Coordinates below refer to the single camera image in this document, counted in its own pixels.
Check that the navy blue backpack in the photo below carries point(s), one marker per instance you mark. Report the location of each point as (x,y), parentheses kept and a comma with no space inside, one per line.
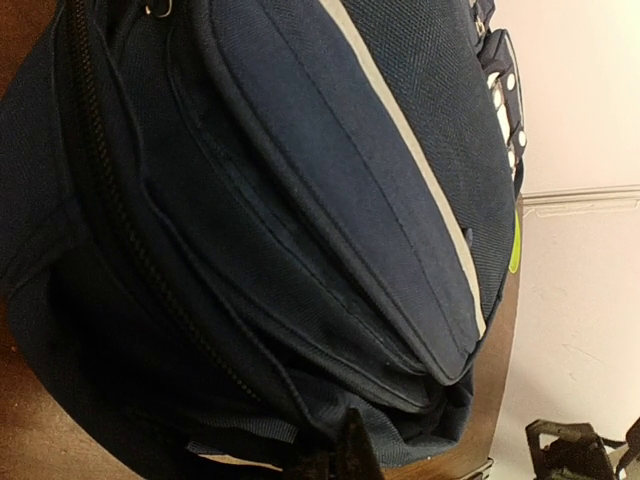
(224,224)

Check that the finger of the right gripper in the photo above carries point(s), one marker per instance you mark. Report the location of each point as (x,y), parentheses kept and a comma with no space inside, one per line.
(570,451)
(632,452)

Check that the green plate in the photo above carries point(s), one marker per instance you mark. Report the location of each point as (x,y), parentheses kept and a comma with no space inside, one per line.
(515,258)

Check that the right aluminium frame post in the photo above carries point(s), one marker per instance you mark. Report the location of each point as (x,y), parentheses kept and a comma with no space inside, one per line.
(575,202)

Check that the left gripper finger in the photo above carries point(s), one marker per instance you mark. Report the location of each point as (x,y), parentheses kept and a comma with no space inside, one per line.
(351,457)

